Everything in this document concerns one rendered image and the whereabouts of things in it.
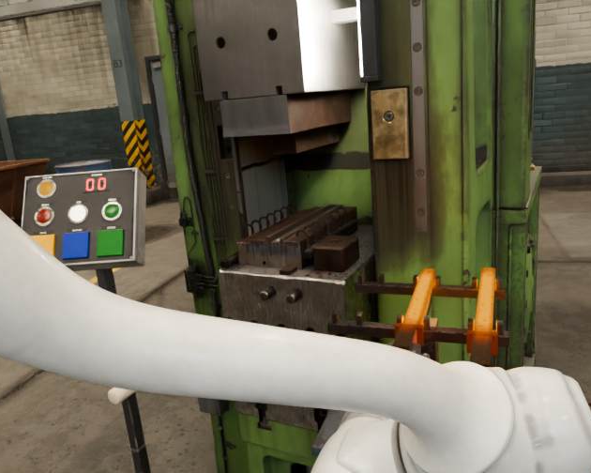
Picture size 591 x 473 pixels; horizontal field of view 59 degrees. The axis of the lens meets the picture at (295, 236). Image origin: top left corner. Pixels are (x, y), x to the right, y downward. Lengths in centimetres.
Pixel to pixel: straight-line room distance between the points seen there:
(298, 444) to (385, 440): 105
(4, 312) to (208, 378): 13
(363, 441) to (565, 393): 19
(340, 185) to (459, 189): 57
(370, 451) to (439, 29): 102
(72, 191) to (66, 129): 766
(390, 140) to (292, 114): 25
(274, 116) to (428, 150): 39
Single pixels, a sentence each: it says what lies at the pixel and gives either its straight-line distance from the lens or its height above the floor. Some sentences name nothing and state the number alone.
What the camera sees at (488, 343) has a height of 97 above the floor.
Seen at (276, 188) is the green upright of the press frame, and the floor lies 107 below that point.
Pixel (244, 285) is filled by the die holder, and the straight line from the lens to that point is 142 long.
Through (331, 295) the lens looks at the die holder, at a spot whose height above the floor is 88.
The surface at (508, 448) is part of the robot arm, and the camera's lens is 47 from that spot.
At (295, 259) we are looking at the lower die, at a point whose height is 94.
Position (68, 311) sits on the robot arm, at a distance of 36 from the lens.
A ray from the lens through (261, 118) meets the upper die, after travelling 135.
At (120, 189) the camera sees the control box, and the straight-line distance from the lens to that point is 159.
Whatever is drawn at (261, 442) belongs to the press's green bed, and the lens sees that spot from 166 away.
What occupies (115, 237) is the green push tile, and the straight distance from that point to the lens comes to 154.
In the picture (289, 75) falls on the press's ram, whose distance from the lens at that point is 131.
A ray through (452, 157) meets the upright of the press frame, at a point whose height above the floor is 118.
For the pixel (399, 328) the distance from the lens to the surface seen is 88.
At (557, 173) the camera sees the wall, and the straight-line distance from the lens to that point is 735.
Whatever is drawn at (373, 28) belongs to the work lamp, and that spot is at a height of 150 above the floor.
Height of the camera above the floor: 135
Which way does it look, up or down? 15 degrees down
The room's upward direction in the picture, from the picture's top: 5 degrees counter-clockwise
